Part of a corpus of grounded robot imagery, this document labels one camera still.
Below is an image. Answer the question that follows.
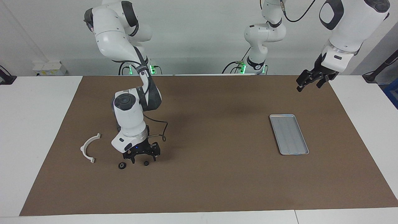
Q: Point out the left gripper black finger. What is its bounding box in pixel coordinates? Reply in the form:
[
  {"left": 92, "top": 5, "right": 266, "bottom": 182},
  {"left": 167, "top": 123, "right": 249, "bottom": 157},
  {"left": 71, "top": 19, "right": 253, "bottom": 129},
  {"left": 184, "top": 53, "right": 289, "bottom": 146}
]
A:
[
  {"left": 316, "top": 76, "right": 331, "bottom": 88},
  {"left": 296, "top": 71, "right": 314, "bottom": 92}
]

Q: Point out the silver metal tray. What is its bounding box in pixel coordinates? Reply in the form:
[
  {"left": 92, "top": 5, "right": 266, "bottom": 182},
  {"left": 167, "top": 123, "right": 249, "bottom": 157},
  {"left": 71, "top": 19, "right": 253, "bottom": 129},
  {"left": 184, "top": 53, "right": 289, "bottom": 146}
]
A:
[{"left": 269, "top": 114, "right": 309, "bottom": 156}]

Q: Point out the brown table mat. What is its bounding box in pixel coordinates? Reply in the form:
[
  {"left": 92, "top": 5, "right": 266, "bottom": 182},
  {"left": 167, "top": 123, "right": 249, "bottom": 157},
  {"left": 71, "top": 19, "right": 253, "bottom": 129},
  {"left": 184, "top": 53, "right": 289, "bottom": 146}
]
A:
[{"left": 19, "top": 74, "right": 398, "bottom": 216}]

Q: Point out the blue crate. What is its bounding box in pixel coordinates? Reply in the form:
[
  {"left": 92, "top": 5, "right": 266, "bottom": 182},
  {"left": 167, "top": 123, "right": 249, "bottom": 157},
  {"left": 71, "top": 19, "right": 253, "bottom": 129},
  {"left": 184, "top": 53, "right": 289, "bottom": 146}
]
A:
[{"left": 383, "top": 82, "right": 398, "bottom": 109}]

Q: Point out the white power strip box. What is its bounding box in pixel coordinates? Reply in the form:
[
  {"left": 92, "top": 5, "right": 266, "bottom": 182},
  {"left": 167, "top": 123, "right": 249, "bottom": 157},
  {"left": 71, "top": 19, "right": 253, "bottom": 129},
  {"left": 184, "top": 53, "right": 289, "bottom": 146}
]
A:
[{"left": 33, "top": 61, "right": 67, "bottom": 77}]

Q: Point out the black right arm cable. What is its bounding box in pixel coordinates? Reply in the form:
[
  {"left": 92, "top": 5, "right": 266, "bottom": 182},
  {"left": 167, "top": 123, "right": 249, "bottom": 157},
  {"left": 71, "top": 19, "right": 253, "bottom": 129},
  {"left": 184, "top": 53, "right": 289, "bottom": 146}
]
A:
[{"left": 132, "top": 45, "right": 169, "bottom": 142}]

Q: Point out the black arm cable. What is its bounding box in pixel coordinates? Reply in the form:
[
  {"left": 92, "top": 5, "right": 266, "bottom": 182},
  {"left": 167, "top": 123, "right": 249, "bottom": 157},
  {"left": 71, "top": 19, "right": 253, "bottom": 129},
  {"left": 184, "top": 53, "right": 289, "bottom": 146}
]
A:
[
  {"left": 279, "top": 0, "right": 317, "bottom": 23},
  {"left": 132, "top": 45, "right": 169, "bottom": 142}
]

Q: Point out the white curved plastic bracket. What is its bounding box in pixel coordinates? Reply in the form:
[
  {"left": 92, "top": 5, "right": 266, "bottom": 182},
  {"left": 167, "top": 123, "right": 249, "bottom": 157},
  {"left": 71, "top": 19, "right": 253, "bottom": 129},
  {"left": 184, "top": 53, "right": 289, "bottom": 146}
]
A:
[{"left": 80, "top": 133, "right": 101, "bottom": 164}]

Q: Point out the black left base cable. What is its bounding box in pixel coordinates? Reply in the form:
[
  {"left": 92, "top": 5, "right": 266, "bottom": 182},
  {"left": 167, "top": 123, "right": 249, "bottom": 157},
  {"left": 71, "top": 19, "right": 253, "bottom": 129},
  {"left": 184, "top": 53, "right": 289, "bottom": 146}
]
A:
[{"left": 222, "top": 47, "right": 252, "bottom": 74}]

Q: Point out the black base cable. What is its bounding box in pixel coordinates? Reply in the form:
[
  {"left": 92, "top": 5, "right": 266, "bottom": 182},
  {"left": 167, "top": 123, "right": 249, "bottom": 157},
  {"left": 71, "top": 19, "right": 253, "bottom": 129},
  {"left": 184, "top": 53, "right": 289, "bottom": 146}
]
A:
[
  {"left": 222, "top": 47, "right": 252, "bottom": 74},
  {"left": 118, "top": 62, "right": 131, "bottom": 76}
]

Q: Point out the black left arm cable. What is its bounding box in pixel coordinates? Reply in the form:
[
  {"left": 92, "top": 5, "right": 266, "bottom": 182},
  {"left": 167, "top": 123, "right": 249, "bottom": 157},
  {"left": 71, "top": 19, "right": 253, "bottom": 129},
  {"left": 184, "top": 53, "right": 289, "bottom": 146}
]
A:
[{"left": 279, "top": 0, "right": 317, "bottom": 23}]

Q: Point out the black right base cable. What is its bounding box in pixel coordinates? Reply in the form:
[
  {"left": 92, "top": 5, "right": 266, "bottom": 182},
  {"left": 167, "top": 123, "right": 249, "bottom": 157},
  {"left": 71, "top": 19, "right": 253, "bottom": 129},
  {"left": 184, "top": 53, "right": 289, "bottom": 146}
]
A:
[{"left": 118, "top": 62, "right": 131, "bottom": 76}]

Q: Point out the black clamp mount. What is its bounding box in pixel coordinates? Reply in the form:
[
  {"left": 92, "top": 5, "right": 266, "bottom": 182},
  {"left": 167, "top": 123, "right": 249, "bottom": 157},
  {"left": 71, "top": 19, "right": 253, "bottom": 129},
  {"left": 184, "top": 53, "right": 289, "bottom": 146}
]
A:
[{"left": 0, "top": 65, "right": 17, "bottom": 85}]

